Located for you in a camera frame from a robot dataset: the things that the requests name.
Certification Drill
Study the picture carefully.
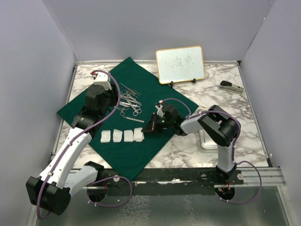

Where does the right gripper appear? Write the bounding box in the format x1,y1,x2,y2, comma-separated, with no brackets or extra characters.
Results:
142,113,174,133

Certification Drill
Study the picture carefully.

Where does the white gauze pad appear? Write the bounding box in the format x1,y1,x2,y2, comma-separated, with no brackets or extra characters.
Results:
113,129,123,143
100,130,111,143
133,128,144,142
124,130,134,142

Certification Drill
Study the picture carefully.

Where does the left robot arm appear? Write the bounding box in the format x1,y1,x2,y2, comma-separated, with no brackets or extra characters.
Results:
25,84,121,219

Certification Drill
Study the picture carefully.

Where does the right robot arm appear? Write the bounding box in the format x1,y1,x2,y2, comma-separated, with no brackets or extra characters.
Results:
142,104,241,184

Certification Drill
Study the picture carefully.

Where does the green surgical cloth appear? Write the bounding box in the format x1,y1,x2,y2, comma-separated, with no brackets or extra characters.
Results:
58,58,200,179

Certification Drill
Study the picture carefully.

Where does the steel hemostat clamp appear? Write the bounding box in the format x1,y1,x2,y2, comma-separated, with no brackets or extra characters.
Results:
121,93,138,103

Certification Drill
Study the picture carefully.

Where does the stainless steel tray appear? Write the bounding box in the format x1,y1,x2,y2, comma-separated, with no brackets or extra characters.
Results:
196,108,219,150

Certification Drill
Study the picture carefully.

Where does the black grey stapler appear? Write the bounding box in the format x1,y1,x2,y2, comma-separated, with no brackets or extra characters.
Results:
217,81,245,94

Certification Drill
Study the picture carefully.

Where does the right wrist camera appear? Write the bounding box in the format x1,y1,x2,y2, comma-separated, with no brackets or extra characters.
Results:
155,100,164,117

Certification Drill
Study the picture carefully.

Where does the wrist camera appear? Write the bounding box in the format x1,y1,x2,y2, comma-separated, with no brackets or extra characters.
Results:
90,72,111,90
155,100,164,117

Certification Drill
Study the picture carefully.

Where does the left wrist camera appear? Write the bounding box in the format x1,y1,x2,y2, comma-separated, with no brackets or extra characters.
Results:
90,72,111,90

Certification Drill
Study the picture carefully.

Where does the steel scalpel handle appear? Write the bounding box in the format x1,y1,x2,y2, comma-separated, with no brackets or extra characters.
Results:
124,117,144,123

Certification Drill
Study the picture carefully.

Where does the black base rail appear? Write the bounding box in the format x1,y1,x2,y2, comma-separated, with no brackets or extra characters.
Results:
70,167,245,197

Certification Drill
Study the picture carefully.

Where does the white board with frame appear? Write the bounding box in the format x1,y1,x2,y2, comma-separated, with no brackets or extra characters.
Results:
155,46,206,84

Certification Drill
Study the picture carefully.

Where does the aluminium extrusion rail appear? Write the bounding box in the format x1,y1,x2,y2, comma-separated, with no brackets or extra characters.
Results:
239,167,286,186

